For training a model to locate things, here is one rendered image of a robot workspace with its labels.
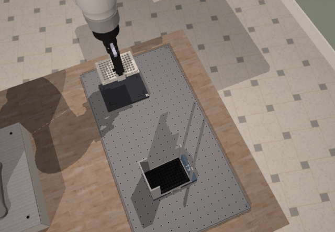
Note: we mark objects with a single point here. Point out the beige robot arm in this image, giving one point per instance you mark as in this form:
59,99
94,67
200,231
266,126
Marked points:
102,16

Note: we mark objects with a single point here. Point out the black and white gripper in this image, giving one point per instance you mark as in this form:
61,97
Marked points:
110,43

